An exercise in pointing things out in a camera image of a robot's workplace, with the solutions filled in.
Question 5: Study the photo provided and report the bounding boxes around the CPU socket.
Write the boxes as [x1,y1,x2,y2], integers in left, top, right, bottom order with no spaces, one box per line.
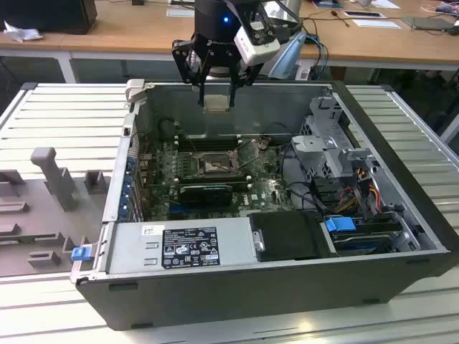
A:
[195,150,242,176]

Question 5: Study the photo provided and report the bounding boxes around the flat white phone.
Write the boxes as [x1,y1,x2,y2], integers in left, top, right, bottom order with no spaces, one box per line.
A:
[343,10,387,19]

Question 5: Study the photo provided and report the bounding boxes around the black open PC case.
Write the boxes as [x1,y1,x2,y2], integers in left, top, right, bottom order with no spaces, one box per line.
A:
[70,78,459,333]

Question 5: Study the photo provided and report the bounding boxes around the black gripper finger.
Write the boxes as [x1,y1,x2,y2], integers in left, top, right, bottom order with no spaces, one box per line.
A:
[227,52,265,108]
[171,35,210,108]

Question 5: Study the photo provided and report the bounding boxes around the grey parts rack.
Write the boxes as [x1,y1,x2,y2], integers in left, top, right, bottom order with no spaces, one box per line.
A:
[0,146,112,277]

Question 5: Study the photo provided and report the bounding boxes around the black plastic shroud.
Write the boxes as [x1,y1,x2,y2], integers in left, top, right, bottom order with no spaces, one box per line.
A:
[247,211,331,262]

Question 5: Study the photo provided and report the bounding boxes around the tilted white wrist camera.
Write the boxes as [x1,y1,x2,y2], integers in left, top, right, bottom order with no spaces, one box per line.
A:
[233,20,282,67]

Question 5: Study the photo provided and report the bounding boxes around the green motherboard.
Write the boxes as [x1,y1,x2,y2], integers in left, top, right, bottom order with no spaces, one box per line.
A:
[138,138,313,221]

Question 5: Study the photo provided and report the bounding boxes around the black wire bundle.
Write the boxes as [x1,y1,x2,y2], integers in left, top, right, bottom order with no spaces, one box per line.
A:
[279,143,345,216]

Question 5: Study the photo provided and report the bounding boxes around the hard disk in blue carrier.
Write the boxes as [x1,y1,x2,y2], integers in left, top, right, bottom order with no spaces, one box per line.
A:
[322,214,402,257]

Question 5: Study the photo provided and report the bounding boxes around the grey metal drive cage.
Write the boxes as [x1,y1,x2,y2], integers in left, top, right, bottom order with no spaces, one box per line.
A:
[290,95,381,180]

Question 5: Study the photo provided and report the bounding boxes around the coloured power wire bundle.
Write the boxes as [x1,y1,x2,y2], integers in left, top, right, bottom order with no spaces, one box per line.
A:
[336,168,383,214]

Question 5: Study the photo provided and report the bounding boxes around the wooden desk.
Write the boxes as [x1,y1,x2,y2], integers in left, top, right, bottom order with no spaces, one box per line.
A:
[0,0,459,72]

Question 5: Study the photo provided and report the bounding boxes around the white paper sheet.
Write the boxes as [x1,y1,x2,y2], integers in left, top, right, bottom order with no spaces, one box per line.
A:
[352,17,402,30]

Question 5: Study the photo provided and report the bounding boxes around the black box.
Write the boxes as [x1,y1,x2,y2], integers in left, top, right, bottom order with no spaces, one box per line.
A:
[0,0,98,36]

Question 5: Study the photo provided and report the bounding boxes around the black graphics card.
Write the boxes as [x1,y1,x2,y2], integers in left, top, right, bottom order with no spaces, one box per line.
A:
[179,184,233,208]

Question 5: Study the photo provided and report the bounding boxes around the pale blue teach pendant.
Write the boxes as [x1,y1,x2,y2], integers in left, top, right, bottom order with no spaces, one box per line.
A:
[267,31,310,80]

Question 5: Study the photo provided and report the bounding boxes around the grey power supply unit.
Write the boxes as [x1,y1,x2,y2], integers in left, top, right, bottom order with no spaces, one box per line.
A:
[107,216,259,275]

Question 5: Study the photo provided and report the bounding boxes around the white labelled box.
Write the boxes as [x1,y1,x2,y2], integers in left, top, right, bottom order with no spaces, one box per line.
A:
[295,59,313,82]

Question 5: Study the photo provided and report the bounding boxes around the dark grey laptop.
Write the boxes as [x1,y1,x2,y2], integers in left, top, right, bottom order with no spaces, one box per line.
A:
[400,16,455,32]

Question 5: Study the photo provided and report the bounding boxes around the crumpled white paper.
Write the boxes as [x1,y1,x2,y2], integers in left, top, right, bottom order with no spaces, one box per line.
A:
[2,19,44,44]

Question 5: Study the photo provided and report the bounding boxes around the silver CPU plate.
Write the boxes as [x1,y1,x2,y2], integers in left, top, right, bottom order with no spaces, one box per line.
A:
[202,95,231,115]

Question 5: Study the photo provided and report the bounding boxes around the grey paper sheet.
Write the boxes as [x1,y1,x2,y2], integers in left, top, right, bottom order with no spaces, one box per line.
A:
[166,6,197,18]

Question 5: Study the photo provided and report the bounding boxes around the black RAM slot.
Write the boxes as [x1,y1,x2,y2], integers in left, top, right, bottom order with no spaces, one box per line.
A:
[175,172,250,181]
[177,142,240,151]
[176,179,252,191]

